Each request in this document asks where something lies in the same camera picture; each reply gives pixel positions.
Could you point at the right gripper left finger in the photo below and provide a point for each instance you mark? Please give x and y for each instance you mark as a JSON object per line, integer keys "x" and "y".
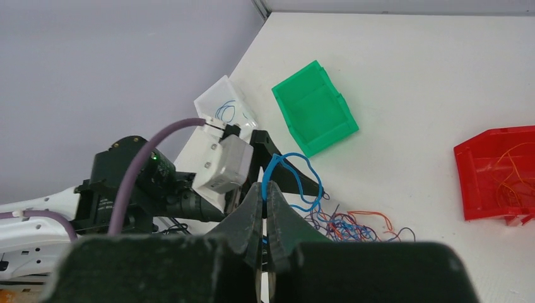
{"x": 237, "y": 252}

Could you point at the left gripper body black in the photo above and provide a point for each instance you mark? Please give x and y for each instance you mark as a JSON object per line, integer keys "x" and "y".
{"x": 159, "y": 191}

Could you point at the clear plastic bin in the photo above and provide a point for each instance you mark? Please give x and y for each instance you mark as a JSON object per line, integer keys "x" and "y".
{"x": 223, "y": 101}

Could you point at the green plastic bin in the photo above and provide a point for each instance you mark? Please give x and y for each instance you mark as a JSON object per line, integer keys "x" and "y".
{"x": 316, "y": 114}

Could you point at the red plastic bin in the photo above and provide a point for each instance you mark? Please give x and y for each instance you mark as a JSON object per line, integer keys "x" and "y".
{"x": 496, "y": 175}

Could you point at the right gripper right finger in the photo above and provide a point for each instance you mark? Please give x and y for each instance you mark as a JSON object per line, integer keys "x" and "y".
{"x": 287, "y": 231}

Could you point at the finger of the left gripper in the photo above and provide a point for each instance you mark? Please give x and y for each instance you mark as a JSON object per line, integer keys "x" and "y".
{"x": 285, "y": 174}

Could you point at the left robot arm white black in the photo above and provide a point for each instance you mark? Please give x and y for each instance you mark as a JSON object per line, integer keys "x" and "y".
{"x": 35, "y": 232}

